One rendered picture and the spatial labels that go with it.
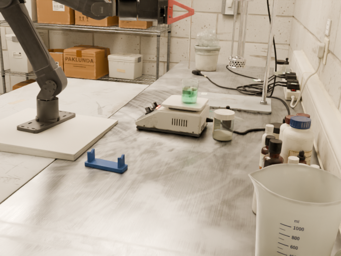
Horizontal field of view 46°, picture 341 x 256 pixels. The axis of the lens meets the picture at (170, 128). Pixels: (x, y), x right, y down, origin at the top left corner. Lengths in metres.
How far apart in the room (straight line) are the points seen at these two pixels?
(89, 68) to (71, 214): 2.73
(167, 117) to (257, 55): 2.45
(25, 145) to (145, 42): 2.73
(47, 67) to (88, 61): 2.29
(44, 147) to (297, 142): 0.61
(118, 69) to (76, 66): 0.35
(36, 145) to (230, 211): 0.52
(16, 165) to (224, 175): 0.49
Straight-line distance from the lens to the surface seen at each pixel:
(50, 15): 3.59
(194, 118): 1.16
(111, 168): 0.95
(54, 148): 1.05
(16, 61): 3.78
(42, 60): 1.18
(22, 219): 0.80
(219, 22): 3.56
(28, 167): 1.00
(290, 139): 0.98
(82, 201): 0.83
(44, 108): 1.21
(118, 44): 3.79
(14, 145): 1.08
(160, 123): 1.19
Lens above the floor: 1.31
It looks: 19 degrees down
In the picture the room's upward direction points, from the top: 2 degrees clockwise
